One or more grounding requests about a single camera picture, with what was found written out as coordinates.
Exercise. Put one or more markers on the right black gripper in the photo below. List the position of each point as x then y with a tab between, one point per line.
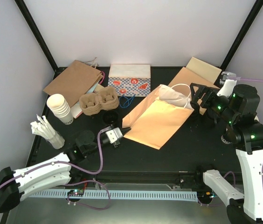
203	89

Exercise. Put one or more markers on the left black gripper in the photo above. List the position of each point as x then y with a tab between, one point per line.
124	130

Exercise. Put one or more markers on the orange kraft paper bag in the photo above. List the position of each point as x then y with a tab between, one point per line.
159	116

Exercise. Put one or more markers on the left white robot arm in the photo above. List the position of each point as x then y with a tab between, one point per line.
17	185

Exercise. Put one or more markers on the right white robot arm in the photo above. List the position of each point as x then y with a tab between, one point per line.
238	109

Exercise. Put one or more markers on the orange flat bag right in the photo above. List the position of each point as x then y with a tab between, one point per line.
186	76

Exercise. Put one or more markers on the tan flat paper bag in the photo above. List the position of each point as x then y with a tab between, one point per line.
203	69

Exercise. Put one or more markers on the stack of pulp cup carriers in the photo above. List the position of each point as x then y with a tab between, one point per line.
105	99

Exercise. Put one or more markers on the right stack of paper cups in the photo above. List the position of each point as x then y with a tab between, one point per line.
225	139

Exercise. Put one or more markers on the stack of paper cups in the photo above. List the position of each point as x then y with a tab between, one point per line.
60	108
225	139

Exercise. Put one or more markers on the checkered printed paper bag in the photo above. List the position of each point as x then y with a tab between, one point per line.
130	79

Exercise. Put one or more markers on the brown flat paper bag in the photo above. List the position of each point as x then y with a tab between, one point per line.
74	82

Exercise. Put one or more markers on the left stack of paper cups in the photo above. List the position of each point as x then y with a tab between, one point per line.
60	108

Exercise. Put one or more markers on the bundle of wrapped straws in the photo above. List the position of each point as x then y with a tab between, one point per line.
43	128

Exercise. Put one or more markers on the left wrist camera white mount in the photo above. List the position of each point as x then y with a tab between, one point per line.
114	135

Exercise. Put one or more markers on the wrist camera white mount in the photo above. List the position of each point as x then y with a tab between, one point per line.
114	135
228	81

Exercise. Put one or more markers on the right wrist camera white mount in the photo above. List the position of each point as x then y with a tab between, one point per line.
228	81

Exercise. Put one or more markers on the blue slotted cable duct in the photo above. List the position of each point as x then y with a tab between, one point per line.
119	195

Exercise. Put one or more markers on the right black frame post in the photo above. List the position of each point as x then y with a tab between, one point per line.
242	33

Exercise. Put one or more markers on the black frame post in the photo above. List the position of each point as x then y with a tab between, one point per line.
36	32
242	33

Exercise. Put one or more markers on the left black frame post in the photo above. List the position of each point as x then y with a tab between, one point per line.
36	32

